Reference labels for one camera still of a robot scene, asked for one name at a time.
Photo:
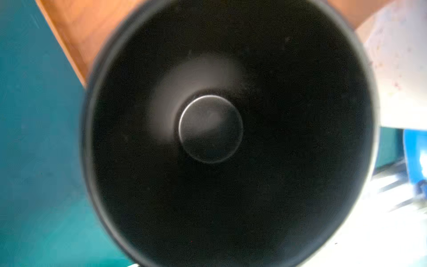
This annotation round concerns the black mug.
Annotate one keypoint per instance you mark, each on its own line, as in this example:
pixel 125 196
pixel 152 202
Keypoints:
pixel 229 133

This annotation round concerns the white speckled mug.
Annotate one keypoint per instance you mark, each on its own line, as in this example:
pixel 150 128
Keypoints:
pixel 395 39

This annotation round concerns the brown wooden tray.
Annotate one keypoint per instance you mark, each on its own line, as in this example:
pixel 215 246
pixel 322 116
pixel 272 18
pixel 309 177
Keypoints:
pixel 82 26

